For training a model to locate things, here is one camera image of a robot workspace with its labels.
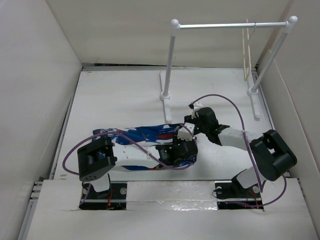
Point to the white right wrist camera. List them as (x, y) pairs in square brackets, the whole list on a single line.
[(195, 106)]

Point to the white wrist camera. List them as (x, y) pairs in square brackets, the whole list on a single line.
[(186, 132), (195, 106)]

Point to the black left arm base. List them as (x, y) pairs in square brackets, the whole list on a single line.
[(111, 200)]

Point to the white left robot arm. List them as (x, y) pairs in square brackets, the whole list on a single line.
[(97, 158)]

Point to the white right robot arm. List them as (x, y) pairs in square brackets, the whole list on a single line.
[(272, 157)]

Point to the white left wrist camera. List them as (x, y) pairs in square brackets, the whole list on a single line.
[(186, 132)]

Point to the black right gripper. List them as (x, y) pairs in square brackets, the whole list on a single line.
[(188, 119)]

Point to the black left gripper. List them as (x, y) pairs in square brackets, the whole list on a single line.
[(176, 140)]

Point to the blue white red patterned trousers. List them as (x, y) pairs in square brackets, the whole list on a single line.
[(141, 136)]

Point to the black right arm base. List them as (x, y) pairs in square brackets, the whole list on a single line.
[(230, 195)]

